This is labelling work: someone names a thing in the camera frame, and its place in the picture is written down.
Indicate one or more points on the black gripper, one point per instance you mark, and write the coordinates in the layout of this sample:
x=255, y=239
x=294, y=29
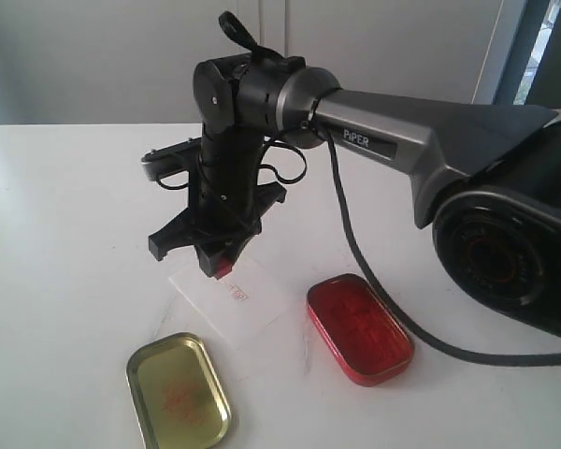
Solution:
x=225, y=202

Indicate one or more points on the red stamp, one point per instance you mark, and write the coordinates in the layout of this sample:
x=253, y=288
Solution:
x=224, y=267

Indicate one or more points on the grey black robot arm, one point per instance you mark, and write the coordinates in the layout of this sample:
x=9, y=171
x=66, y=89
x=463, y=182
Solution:
x=486, y=179

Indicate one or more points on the red ink pad tin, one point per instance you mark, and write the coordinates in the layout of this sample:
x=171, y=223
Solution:
x=368, y=343

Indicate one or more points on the white paper sheet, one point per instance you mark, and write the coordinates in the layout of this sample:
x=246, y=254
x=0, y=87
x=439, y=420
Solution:
x=239, y=305

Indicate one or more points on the gold tin lid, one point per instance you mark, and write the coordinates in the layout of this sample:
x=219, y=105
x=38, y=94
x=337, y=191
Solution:
x=177, y=395

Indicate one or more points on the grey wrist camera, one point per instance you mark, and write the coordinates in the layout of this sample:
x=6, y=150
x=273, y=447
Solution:
x=172, y=160

